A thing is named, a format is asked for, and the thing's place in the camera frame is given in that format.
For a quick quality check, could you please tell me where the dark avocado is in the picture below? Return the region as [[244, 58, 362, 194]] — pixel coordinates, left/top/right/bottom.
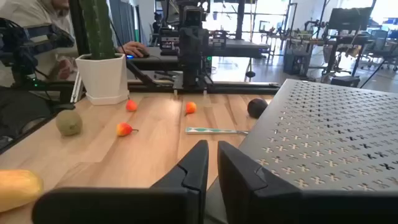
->
[[247, 98, 269, 119]]

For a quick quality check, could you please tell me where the green cactus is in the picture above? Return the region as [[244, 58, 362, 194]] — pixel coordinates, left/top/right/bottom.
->
[[79, 0, 117, 60]]

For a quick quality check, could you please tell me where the teal patterned knife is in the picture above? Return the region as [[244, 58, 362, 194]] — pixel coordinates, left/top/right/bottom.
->
[[185, 126, 249, 136]]

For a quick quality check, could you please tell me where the person's hand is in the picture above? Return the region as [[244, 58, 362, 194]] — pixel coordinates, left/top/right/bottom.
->
[[117, 41, 150, 58], [57, 57, 74, 80]]

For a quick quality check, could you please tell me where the black storage crate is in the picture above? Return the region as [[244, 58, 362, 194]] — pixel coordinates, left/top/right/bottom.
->
[[283, 49, 312, 76]]

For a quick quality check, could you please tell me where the black floor box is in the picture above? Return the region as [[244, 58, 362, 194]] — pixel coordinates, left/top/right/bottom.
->
[[330, 75, 361, 88]]

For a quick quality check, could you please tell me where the black workbench monitor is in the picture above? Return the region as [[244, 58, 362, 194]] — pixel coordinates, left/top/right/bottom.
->
[[328, 7, 373, 31]]

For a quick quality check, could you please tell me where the white plastic strip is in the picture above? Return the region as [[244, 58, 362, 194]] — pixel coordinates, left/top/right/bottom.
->
[[70, 70, 83, 104]]

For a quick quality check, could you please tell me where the dark grey desk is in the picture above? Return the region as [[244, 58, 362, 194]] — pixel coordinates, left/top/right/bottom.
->
[[126, 45, 271, 72]]

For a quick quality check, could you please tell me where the small red orange fruit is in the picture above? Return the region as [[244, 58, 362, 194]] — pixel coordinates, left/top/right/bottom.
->
[[125, 99, 139, 113]]

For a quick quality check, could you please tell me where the black computer mouse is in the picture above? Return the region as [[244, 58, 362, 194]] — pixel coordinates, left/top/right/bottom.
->
[[126, 49, 150, 60]]

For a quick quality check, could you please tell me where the black and blue device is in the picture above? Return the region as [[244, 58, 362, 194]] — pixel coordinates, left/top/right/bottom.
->
[[0, 17, 76, 86]]

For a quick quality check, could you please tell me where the green brown kiwi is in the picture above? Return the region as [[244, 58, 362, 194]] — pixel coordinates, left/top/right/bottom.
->
[[55, 109, 83, 137]]

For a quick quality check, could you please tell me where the person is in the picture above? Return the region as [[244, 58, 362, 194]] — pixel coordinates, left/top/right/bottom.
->
[[0, 0, 150, 90]]

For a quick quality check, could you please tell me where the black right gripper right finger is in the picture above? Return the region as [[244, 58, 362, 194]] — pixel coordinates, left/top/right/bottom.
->
[[217, 140, 398, 224]]

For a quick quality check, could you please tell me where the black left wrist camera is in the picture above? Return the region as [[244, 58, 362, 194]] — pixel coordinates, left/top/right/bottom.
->
[[183, 5, 203, 28]]

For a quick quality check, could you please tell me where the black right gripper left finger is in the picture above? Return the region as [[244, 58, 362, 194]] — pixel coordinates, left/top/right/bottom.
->
[[32, 139, 210, 224]]

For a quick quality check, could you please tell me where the white plant pot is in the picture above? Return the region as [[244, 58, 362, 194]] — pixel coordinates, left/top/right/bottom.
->
[[75, 53, 130, 106]]

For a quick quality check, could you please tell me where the grey perforated metal stand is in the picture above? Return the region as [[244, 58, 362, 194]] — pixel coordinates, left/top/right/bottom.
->
[[204, 78, 398, 224]]

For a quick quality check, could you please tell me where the small orange peach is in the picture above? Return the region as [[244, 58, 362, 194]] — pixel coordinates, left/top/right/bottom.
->
[[185, 101, 198, 116]]

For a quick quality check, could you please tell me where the small red yellow pear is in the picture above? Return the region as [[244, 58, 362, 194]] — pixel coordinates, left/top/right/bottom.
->
[[116, 122, 139, 138]]

